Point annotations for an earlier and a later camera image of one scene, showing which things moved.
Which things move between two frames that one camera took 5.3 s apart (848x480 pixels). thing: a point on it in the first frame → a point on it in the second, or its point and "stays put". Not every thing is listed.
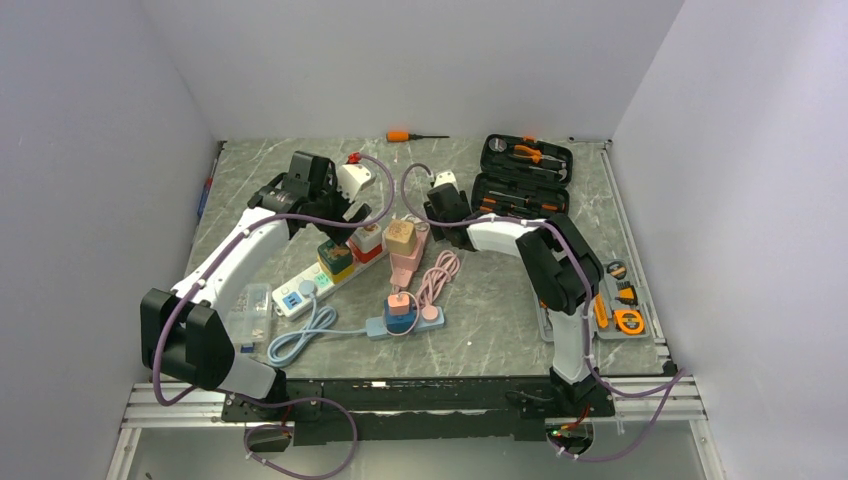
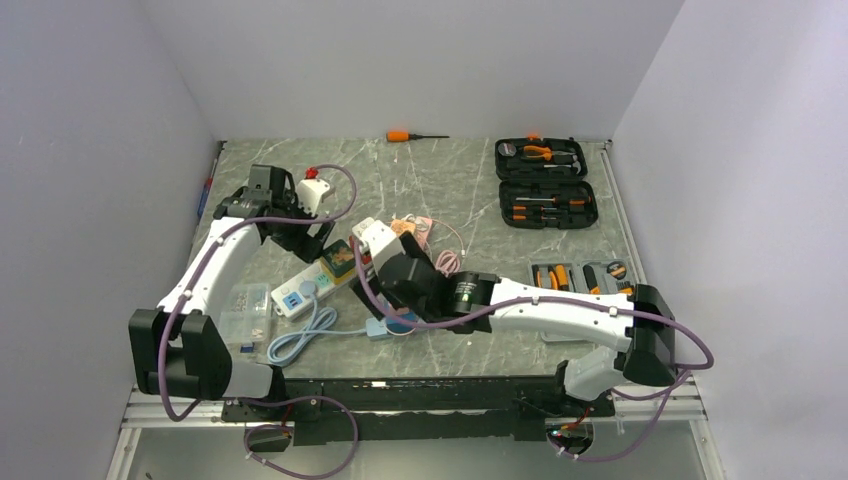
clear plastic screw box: [248, 321] stays put
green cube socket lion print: [335, 258] stays put
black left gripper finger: [362, 213] → [323, 232]
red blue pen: [209, 181] stays put
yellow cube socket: [339, 276] stays put
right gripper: [438, 233] → [412, 247]
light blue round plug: [307, 287] stays put
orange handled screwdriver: [406, 136] stays put
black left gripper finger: [338, 234] → [306, 246]
